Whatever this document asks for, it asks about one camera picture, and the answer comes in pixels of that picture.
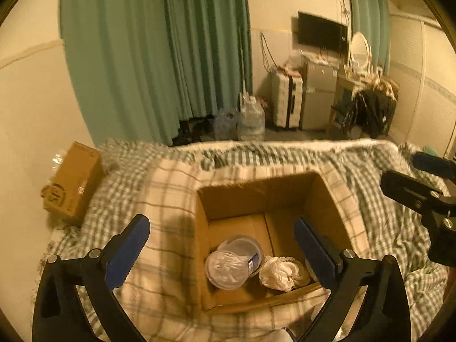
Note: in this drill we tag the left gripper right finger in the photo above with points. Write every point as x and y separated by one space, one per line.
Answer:
319 251

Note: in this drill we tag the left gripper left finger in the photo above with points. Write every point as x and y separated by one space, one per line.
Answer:
122 251

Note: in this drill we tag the white lace sock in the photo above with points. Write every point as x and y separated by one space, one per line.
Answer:
283 274

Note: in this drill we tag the white tape roll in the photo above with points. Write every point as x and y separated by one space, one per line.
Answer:
246 248

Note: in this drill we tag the clear round cotton swab container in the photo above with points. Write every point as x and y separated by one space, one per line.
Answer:
229 271

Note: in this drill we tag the green checked duvet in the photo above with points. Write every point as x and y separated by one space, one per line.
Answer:
390 227

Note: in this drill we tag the open cardboard box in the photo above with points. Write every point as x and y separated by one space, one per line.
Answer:
266 210

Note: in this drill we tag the closed brown shipping box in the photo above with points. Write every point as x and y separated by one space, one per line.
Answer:
72 187

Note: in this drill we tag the chair with black clothes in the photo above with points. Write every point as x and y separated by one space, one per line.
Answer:
369 109

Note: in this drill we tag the large water bottle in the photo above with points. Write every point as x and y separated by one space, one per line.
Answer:
251 125

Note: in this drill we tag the white wardrobe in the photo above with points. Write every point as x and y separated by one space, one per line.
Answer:
422 63

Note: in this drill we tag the white dressing table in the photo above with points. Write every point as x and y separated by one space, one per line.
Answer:
345 83

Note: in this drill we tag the crumpled clear plastic bottle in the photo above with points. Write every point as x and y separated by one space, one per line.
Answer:
225 124

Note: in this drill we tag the white suitcase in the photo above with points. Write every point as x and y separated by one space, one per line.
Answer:
286 96

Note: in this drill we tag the oval white mirror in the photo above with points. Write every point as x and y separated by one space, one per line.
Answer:
360 53

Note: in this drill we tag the small grey refrigerator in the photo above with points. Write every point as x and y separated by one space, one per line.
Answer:
319 83

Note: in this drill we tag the green curtain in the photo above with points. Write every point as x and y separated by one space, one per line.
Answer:
372 19
141 67

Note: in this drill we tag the black wall television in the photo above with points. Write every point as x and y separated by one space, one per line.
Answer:
322 33

